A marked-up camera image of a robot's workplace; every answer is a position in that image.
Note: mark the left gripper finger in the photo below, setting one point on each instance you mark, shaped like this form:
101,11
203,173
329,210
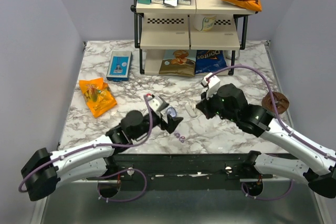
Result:
172,123
164,122

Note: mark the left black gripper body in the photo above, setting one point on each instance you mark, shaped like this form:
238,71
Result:
147,126

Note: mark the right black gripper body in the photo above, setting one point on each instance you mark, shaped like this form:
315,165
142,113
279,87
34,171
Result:
229,114

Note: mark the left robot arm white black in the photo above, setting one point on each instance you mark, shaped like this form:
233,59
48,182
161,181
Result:
43,171

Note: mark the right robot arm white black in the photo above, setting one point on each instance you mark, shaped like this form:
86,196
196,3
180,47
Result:
314,164

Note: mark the lavender earbud charging case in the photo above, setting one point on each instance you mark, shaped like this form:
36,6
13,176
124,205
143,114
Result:
171,111

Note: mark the orange candy bag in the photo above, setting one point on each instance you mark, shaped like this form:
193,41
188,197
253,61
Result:
97,95

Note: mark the blue Doritos bag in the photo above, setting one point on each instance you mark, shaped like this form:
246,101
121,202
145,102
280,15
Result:
209,61

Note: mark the gold brown snack bag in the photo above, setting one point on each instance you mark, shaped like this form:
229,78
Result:
178,62

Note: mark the blue razor box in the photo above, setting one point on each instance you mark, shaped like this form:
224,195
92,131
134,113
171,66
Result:
119,66

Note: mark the beige black shelf rack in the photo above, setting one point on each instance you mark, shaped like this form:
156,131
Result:
157,28

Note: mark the white yogurt cup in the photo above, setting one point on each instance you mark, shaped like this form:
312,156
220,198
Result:
203,22

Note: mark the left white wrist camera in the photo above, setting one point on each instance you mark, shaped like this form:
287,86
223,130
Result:
157,104

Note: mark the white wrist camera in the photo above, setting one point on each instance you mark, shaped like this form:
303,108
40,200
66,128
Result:
211,83
157,104

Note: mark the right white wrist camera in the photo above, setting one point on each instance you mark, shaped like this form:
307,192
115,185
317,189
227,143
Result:
211,83

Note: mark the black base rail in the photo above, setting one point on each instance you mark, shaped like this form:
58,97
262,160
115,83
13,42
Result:
179,171

